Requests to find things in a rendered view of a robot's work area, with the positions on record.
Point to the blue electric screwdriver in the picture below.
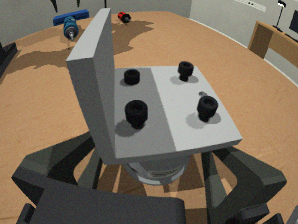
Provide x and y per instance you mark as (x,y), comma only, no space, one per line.
(69,30)

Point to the red screwdriver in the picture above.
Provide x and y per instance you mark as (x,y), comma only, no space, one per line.
(124,17)

